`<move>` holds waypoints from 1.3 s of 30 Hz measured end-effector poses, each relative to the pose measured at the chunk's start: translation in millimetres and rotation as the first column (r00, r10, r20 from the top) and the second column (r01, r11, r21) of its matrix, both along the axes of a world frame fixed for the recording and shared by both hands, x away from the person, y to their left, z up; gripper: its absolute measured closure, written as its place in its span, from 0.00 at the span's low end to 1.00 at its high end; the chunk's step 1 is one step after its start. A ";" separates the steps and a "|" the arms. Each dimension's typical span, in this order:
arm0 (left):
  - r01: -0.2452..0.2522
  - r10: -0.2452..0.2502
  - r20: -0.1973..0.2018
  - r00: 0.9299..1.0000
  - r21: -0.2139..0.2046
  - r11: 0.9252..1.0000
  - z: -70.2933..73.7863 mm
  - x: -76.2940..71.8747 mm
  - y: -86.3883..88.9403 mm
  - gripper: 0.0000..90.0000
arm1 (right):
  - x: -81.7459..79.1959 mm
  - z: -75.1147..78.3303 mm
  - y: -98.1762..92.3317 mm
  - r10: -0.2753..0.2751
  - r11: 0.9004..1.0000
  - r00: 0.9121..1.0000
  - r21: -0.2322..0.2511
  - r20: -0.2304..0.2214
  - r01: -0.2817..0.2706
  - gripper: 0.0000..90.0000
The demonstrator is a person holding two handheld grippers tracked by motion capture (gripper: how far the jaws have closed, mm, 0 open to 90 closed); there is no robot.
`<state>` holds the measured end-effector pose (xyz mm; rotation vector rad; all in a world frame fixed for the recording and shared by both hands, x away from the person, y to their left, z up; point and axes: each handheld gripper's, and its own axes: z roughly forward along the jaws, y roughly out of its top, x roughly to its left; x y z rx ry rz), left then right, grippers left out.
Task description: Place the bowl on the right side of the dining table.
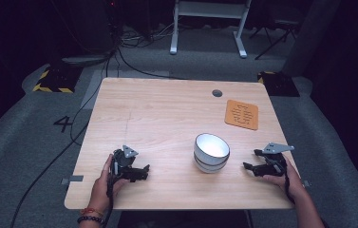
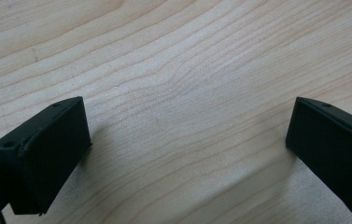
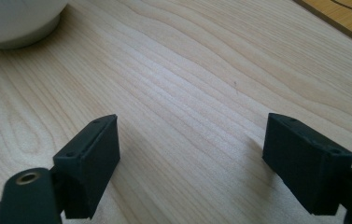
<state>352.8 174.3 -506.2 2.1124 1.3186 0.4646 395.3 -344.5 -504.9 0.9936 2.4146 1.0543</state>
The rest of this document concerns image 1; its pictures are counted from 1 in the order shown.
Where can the small grey tape piece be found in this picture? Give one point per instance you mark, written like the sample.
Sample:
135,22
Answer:
306,183

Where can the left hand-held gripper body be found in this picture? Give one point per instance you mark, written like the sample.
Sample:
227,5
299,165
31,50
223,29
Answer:
121,161

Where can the black tripod stand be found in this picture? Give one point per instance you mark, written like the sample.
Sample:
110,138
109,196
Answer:
276,34

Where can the person's left hand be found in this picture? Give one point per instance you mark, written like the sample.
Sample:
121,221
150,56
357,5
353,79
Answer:
100,190

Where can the orange square mat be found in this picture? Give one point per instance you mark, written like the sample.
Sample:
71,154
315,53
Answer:
241,114

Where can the grey tape strip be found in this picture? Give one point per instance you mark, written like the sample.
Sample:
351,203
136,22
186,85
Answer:
73,179

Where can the grey flat stand base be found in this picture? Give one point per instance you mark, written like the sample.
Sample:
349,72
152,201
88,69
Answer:
84,60

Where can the black yellow striped base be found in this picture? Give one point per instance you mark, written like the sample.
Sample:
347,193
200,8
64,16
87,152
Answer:
278,84
58,80

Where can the person's right hand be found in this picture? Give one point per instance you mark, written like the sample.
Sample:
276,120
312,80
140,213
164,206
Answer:
289,182

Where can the white bowl with dark rim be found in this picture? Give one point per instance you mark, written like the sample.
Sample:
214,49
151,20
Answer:
211,146
213,166
211,170

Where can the white desk frame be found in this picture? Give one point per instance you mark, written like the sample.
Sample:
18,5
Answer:
210,9

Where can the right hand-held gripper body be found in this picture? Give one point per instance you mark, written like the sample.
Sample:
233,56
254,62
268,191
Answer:
273,163

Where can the grey curtain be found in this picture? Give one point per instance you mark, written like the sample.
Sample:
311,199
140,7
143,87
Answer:
312,34

